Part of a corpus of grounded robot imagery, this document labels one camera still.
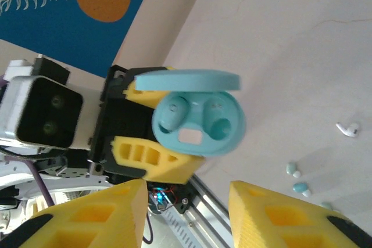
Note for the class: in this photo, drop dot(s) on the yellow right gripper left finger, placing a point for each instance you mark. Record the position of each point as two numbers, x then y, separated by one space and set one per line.
87 219

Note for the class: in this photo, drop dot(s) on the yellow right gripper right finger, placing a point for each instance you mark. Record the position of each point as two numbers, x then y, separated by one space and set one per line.
276 222

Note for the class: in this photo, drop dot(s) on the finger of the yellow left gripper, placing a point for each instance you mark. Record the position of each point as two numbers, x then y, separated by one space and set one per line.
142 95
162 169

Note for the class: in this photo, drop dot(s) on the blue earbud charging case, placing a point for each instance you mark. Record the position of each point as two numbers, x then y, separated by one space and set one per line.
197 143

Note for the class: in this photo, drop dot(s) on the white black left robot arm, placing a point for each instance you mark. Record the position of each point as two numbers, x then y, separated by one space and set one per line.
75 182

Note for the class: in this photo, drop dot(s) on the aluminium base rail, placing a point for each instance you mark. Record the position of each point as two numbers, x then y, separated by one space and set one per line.
209 216

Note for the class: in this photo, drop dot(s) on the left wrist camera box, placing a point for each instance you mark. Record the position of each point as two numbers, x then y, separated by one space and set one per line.
49 111

